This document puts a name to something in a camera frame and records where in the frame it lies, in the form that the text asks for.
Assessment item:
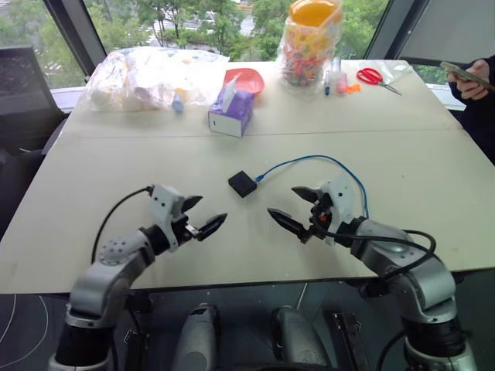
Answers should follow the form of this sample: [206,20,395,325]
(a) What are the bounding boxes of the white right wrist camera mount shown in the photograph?
[314,172,357,247]

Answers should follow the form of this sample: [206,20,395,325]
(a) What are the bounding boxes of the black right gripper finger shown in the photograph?
[290,185,323,204]
[266,207,315,245]

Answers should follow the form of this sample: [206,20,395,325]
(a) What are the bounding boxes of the small black box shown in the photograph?
[227,169,258,199]

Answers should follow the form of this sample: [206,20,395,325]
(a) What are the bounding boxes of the smartphone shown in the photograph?
[439,60,495,92]

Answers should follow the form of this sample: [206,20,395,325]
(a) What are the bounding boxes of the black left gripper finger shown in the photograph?
[194,212,229,243]
[181,195,204,213]

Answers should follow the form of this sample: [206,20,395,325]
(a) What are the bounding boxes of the clear bag of white items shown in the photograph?
[85,46,230,114]

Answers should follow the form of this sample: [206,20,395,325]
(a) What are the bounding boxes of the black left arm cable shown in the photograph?
[90,185,155,264]

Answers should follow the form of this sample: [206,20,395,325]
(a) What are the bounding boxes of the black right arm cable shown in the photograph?
[312,214,439,280]

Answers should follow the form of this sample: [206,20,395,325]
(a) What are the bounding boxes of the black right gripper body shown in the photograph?
[309,192,337,240]

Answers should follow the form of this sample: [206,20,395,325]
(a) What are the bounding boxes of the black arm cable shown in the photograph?
[90,185,155,264]
[312,214,439,280]

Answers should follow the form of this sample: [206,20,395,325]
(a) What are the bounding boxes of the dark rounded grey shape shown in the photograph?
[271,306,330,371]
[180,302,220,371]

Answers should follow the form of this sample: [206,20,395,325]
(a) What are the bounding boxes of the bagged jar of colourful beads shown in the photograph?
[277,0,346,97]

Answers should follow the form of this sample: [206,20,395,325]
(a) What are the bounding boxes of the red plastic bowl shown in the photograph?
[224,67,266,96]

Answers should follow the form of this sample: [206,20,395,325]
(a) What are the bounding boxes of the purple tissue box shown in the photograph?
[207,73,257,138]

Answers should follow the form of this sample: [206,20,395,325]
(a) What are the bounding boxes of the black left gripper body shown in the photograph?
[169,214,200,250]

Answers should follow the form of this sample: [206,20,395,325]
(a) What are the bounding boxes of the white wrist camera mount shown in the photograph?
[148,184,191,247]
[314,172,357,247]

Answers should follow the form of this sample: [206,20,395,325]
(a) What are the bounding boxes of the red handled scissors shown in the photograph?
[356,67,404,97]

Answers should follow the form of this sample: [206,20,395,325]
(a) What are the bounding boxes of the person's bare hand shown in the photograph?
[448,59,492,101]

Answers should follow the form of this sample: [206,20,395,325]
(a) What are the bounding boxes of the pink small bottle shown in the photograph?
[332,56,348,95]

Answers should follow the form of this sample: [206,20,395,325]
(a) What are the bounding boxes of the black screen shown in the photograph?
[0,45,56,116]

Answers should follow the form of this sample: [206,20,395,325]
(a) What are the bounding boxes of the dark window frame post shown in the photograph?
[364,0,431,62]
[42,0,108,60]

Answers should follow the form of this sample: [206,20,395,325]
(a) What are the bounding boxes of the black office chair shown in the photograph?
[0,110,70,241]

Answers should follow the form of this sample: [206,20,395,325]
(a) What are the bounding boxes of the person in dark clothing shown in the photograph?
[448,53,495,167]

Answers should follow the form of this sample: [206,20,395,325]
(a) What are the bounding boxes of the blue cable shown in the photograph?
[254,155,370,220]

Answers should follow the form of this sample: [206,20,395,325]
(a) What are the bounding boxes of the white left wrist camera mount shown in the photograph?
[148,184,191,247]

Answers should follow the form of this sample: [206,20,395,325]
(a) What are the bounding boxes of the black metal bracket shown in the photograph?
[331,310,373,371]

